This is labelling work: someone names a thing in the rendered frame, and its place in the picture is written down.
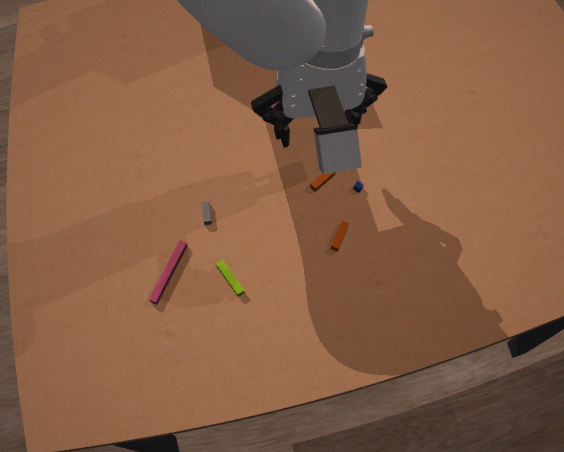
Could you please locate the orange rod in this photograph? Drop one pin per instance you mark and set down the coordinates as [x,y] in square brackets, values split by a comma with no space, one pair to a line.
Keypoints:
[339,236]
[320,181]

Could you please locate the grey rod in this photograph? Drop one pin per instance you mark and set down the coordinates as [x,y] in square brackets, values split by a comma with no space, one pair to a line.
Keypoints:
[206,213]

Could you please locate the small blue cube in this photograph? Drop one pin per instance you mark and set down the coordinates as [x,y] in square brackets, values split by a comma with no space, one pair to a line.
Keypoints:
[358,186]

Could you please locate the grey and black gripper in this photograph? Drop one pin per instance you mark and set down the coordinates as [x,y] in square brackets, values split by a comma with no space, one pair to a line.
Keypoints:
[292,91]

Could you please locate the dark pink rod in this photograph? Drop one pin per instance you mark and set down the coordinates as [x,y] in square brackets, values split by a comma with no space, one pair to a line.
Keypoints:
[168,272]

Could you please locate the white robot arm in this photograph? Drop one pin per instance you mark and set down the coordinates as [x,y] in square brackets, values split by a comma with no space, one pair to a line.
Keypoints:
[285,34]

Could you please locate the lime green rod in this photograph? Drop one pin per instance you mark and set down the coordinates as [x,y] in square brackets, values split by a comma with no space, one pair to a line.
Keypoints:
[232,281]

